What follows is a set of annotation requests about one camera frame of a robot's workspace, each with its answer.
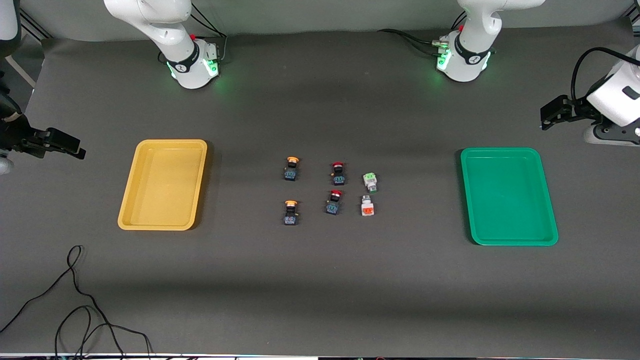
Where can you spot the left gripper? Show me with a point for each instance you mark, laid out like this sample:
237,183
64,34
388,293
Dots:
575,108

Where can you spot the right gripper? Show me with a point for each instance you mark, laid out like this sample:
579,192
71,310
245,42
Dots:
19,135

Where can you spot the white switch with green block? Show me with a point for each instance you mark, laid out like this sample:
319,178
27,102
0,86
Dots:
370,182

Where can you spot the white switch with orange block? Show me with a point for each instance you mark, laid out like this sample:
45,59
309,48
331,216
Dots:
367,207

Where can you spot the yellow push button switch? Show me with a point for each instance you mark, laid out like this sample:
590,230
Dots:
291,172
290,216

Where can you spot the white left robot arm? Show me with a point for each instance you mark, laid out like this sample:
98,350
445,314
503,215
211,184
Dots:
467,60

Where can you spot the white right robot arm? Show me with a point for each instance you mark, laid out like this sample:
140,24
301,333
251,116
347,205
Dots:
186,59

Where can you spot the green plastic tray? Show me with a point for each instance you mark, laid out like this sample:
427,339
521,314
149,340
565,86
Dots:
507,197

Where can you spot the yellow plastic tray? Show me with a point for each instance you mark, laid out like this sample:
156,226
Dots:
164,186

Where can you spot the dark grey table mat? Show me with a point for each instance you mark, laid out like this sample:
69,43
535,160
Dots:
320,290

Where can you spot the white metal frame tube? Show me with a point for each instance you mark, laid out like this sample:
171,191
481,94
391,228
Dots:
22,74

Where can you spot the red push button switch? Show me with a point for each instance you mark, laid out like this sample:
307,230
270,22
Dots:
334,205
339,176

